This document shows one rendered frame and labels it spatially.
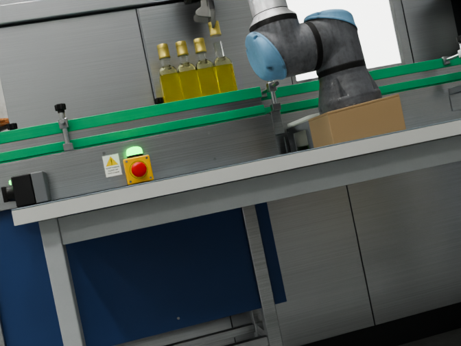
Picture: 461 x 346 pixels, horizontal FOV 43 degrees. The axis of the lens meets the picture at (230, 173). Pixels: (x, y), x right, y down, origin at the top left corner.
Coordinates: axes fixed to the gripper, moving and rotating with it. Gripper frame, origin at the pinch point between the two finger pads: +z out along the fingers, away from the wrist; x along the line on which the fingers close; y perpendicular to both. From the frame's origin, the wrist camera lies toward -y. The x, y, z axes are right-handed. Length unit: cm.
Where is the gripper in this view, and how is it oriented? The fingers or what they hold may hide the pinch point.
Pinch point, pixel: (213, 25)
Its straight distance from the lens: 191.8
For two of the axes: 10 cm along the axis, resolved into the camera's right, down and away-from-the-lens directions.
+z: 2.0, 9.8, 0.0
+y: -9.6, 2.0, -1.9
